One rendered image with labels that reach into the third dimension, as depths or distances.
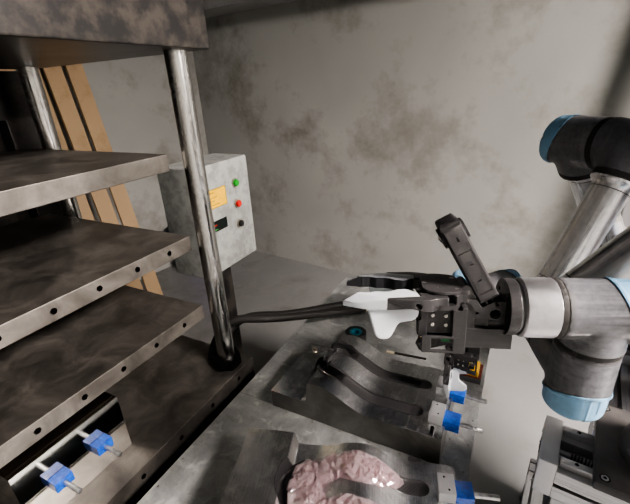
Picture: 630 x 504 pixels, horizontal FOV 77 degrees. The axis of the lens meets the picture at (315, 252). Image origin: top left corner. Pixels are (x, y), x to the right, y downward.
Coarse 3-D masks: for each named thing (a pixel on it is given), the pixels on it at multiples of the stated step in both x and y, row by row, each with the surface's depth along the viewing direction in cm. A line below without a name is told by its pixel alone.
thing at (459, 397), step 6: (438, 384) 110; (438, 390) 110; (444, 396) 110; (450, 396) 109; (456, 396) 108; (462, 396) 107; (468, 396) 108; (474, 396) 108; (456, 402) 109; (462, 402) 108; (480, 402) 107; (486, 402) 106
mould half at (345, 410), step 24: (312, 360) 131; (336, 360) 119; (384, 360) 125; (288, 384) 121; (312, 384) 110; (336, 384) 111; (360, 384) 114; (384, 384) 116; (432, 384) 114; (288, 408) 119; (312, 408) 114; (336, 408) 109; (360, 408) 107; (384, 408) 107; (360, 432) 109; (384, 432) 104; (408, 432) 100; (432, 456) 100
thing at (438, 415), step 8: (432, 408) 102; (440, 408) 102; (432, 416) 101; (440, 416) 100; (448, 416) 101; (456, 416) 101; (440, 424) 100; (448, 424) 100; (456, 424) 99; (464, 424) 100; (456, 432) 99; (480, 432) 98
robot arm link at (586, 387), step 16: (544, 352) 55; (560, 352) 50; (576, 352) 48; (544, 368) 54; (560, 368) 50; (576, 368) 49; (592, 368) 48; (608, 368) 47; (544, 384) 54; (560, 384) 51; (576, 384) 49; (592, 384) 48; (608, 384) 48; (544, 400) 54; (560, 400) 52; (576, 400) 50; (592, 400) 49; (608, 400) 50; (576, 416) 51; (592, 416) 50
